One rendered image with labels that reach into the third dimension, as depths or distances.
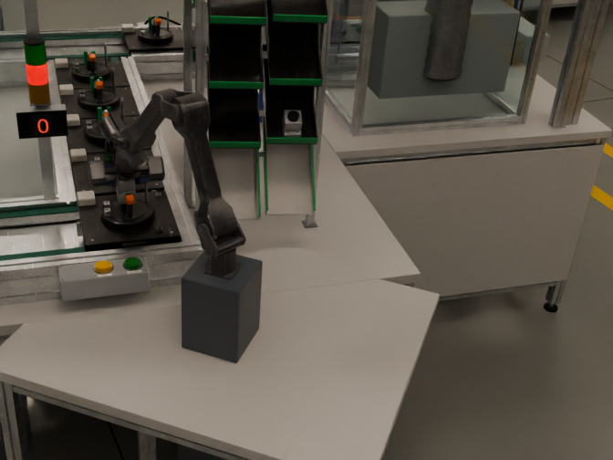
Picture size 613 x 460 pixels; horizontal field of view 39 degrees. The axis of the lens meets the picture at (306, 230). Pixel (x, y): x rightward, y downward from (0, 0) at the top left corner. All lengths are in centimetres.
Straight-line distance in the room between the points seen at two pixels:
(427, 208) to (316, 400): 142
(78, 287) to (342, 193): 94
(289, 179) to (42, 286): 69
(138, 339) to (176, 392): 21
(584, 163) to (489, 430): 107
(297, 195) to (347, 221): 28
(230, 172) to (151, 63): 119
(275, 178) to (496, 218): 128
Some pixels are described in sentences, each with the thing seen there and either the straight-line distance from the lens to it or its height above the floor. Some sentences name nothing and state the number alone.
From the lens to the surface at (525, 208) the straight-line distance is 342.
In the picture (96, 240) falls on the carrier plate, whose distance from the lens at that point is 222.
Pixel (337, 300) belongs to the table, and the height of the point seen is 86.
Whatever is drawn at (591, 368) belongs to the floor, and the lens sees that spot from 360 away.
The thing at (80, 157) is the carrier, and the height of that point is 98.
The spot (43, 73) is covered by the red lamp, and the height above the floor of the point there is 134.
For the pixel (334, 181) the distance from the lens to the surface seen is 274.
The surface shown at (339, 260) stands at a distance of 236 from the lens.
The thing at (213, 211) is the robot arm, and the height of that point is 121.
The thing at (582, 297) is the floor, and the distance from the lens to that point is 399.
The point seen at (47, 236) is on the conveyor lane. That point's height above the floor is 92.
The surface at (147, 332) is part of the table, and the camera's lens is 209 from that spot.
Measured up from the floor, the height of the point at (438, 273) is 29.
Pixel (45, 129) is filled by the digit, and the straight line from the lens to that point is 228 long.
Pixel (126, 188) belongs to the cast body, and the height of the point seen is 106.
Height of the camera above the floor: 217
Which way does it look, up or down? 32 degrees down
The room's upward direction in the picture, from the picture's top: 5 degrees clockwise
